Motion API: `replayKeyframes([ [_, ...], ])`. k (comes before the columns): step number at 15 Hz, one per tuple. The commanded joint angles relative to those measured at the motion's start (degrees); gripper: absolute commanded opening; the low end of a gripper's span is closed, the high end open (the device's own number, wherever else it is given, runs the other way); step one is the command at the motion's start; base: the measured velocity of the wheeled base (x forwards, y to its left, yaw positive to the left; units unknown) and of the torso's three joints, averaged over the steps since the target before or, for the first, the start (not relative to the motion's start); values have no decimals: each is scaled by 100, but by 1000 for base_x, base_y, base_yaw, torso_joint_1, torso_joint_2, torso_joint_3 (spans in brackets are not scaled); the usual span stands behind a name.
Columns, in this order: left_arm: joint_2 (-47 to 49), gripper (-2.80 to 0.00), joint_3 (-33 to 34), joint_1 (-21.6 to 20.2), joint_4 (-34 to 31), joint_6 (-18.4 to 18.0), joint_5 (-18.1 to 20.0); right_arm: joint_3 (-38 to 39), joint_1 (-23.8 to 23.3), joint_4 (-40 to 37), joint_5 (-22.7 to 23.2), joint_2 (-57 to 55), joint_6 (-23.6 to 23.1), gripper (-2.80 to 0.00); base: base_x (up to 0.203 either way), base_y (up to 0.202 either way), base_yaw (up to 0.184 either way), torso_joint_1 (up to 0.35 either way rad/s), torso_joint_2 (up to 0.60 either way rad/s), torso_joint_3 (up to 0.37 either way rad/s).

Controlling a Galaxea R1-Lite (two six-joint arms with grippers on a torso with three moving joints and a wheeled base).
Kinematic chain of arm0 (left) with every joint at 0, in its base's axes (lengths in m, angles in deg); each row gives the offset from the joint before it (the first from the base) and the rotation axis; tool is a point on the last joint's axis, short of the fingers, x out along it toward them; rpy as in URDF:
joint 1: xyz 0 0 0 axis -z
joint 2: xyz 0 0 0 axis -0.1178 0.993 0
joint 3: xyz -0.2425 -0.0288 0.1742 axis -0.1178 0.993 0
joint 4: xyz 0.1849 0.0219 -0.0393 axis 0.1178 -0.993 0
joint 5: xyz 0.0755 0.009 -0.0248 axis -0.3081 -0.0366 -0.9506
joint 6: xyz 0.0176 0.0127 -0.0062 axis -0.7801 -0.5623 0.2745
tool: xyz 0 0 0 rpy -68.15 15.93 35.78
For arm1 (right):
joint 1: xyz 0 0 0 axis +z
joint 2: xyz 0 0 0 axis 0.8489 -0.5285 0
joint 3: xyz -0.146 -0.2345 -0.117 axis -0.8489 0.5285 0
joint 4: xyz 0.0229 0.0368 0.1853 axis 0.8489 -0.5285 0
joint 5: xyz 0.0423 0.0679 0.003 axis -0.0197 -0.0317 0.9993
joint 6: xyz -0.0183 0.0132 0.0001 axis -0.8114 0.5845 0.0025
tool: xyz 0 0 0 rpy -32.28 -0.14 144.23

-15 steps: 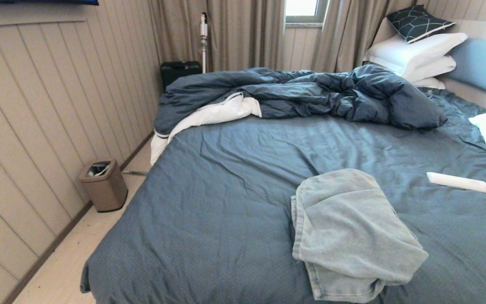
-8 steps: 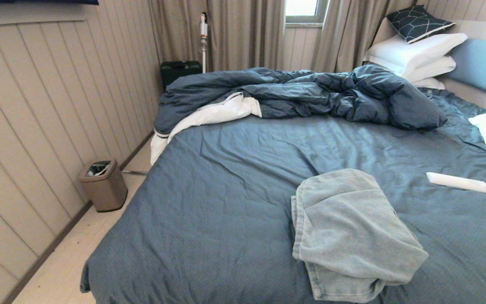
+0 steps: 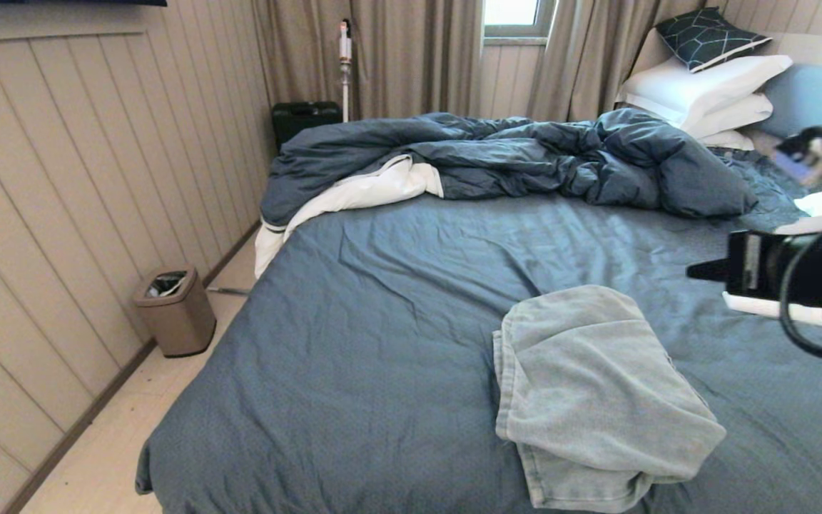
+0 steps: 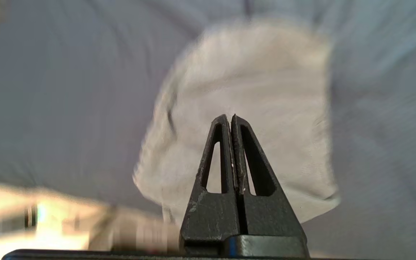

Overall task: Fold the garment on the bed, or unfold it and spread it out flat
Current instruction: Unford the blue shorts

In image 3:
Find narrow beige curtain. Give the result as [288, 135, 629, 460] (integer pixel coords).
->
[527, 0, 704, 122]

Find light blue headboard pad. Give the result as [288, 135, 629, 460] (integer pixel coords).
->
[759, 63, 822, 154]

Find dark geometric patterned cushion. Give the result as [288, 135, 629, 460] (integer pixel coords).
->
[654, 6, 773, 73]

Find light blue denim shorts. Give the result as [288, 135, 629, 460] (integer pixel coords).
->
[493, 284, 727, 513]

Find medium white pillow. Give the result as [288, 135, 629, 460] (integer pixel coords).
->
[682, 93, 774, 138]

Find dark blue white-lined duvet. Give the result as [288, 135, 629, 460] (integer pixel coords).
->
[254, 109, 761, 279]

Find small white pillow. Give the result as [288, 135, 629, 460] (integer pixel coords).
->
[698, 129, 756, 151]

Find large white pillow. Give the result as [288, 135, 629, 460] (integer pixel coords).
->
[619, 54, 794, 128]

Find beige trash bin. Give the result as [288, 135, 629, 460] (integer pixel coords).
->
[133, 266, 217, 358]

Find black hard suitcase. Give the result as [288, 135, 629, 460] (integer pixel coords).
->
[270, 101, 344, 151]

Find window with grey frame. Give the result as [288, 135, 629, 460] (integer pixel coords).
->
[484, 0, 557, 39]

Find white remote control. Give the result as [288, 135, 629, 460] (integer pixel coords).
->
[724, 293, 822, 328]

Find wide beige curtain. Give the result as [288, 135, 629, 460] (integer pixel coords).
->
[250, 0, 484, 121]

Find bed with blue sheet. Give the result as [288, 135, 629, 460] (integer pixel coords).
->
[134, 150, 822, 514]

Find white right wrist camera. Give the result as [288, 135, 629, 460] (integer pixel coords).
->
[771, 127, 822, 235]

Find white stick vacuum cleaner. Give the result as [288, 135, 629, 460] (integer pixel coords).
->
[338, 19, 352, 122]

